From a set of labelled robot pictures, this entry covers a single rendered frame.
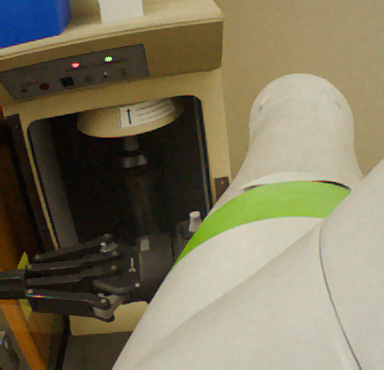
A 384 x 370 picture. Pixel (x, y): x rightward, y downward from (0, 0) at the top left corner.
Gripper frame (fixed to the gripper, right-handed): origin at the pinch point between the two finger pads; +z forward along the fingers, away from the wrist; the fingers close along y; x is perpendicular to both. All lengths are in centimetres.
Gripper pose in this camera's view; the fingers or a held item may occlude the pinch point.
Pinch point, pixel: (1, 285)
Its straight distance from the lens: 61.6
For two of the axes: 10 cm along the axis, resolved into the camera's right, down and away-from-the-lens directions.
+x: 1.1, 8.7, 4.8
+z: -9.9, 1.4, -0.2
